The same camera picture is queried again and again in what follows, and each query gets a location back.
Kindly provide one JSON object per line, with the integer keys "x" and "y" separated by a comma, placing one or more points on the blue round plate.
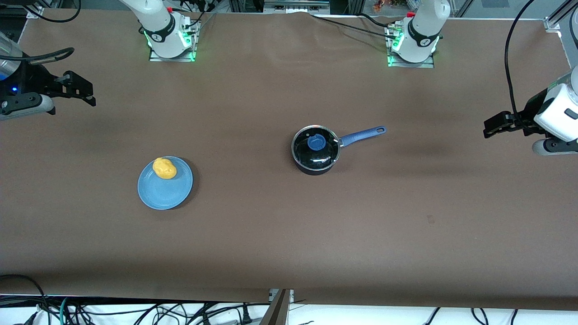
{"x": 162, "y": 194}

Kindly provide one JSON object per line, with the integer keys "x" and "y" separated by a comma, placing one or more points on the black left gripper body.
{"x": 525, "y": 118}

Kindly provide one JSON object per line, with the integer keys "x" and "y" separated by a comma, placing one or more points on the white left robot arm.
{"x": 424, "y": 27}

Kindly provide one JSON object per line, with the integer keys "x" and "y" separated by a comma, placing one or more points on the black power plug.
{"x": 246, "y": 316}

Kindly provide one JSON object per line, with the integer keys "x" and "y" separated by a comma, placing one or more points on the aluminium frame profile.
{"x": 553, "y": 22}

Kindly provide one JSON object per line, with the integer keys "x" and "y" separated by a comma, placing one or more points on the glass lid with blue knob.
{"x": 316, "y": 142}

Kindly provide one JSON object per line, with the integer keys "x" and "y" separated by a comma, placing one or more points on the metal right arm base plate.
{"x": 158, "y": 58}

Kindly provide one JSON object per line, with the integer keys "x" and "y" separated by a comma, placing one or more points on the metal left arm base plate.
{"x": 426, "y": 65}

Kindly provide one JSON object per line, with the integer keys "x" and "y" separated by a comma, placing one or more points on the yellow potato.
{"x": 165, "y": 168}

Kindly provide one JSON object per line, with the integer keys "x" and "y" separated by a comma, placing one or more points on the brown table cover sheet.
{"x": 289, "y": 234}

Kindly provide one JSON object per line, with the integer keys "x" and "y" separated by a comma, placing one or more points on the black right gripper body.
{"x": 35, "y": 80}

